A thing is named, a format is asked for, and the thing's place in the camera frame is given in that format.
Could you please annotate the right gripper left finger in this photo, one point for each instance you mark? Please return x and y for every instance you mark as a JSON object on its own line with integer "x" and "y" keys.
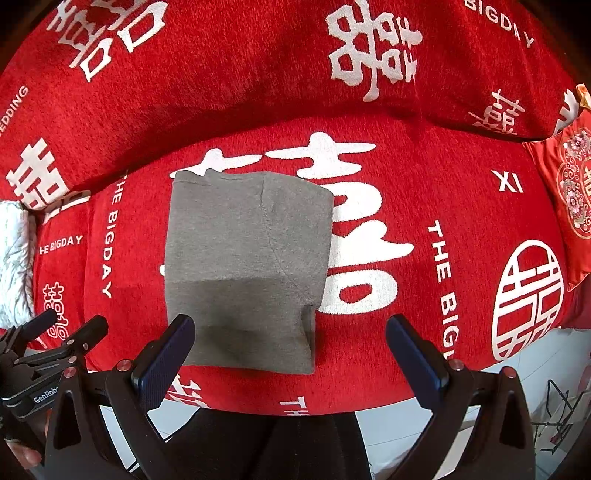
{"x": 78, "y": 443}

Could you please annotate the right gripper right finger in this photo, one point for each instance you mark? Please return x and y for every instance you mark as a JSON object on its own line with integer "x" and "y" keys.
{"x": 501, "y": 443}

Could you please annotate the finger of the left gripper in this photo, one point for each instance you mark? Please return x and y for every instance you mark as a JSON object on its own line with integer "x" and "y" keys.
{"x": 37, "y": 326}
{"x": 85, "y": 338}

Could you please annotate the grey knit garment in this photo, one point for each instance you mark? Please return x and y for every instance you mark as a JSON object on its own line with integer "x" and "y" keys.
{"x": 246, "y": 257}

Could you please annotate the person's left hand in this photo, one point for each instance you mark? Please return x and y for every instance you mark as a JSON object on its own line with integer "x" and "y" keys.
{"x": 23, "y": 454}

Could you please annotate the white patterned cloth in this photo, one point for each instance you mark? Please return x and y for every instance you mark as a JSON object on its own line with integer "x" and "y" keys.
{"x": 17, "y": 243}

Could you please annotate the red embroidered cushion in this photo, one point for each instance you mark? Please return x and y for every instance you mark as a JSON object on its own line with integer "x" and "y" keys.
{"x": 563, "y": 162}

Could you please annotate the red sofa cover with characters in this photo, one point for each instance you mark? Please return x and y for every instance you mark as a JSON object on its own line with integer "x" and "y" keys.
{"x": 290, "y": 174}

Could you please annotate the black wire rack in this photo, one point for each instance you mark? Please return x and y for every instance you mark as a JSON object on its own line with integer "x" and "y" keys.
{"x": 564, "y": 404}

